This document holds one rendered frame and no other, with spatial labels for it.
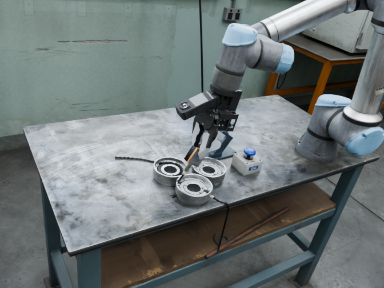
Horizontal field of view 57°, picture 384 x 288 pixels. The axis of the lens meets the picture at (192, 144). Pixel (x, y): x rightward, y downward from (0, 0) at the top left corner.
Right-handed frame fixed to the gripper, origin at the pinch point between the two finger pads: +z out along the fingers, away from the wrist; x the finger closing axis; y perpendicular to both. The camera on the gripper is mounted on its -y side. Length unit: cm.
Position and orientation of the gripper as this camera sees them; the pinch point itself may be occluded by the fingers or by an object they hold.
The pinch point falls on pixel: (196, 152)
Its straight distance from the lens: 99.0
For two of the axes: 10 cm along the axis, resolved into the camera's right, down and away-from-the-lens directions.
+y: 8.3, -0.3, 5.5
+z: -2.6, 8.5, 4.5
